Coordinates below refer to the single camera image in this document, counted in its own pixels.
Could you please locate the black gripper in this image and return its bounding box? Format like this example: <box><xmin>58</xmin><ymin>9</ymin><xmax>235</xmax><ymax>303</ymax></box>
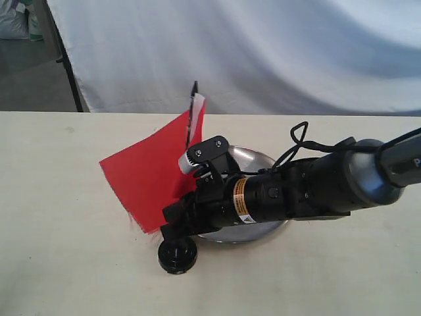
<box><xmin>160</xmin><ymin>174</ymin><xmax>253</xmax><ymax>241</ymax></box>

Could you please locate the red cloth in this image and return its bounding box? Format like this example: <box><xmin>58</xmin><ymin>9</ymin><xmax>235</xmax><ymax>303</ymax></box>
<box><xmin>99</xmin><ymin>82</ymin><xmax>206</xmax><ymax>234</ymax></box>

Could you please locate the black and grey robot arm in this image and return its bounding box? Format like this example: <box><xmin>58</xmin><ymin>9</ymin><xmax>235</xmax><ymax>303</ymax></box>
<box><xmin>161</xmin><ymin>130</ymin><xmax>420</xmax><ymax>243</ymax></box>

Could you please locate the dark round object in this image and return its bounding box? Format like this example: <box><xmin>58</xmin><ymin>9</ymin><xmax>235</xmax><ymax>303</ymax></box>
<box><xmin>158</xmin><ymin>237</ymin><xmax>198</xmax><ymax>275</ymax></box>

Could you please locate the round silver metal plate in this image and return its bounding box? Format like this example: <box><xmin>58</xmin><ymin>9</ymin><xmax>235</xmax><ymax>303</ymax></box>
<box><xmin>199</xmin><ymin>145</ymin><xmax>287</xmax><ymax>244</ymax></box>

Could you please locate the black backdrop stand pole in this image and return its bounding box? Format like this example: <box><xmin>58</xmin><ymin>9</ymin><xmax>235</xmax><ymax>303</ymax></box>
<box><xmin>46</xmin><ymin>3</ymin><xmax>84</xmax><ymax>113</ymax></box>

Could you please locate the white backdrop cloth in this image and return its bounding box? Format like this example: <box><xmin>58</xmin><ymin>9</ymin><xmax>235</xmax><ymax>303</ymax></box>
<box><xmin>49</xmin><ymin>1</ymin><xmax>420</xmax><ymax>116</ymax></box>

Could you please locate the white sack with green print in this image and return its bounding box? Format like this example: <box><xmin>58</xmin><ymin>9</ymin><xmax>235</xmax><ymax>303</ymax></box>
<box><xmin>1</xmin><ymin>0</ymin><xmax>43</xmax><ymax>41</ymax></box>

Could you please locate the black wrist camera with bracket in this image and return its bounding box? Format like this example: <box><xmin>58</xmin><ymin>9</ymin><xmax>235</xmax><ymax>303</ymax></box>
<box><xmin>178</xmin><ymin>136</ymin><xmax>240</xmax><ymax>181</ymax></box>

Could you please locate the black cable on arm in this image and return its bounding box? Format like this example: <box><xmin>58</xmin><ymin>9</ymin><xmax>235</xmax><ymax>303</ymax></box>
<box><xmin>258</xmin><ymin>120</ymin><xmax>355</xmax><ymax>174</ymax></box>

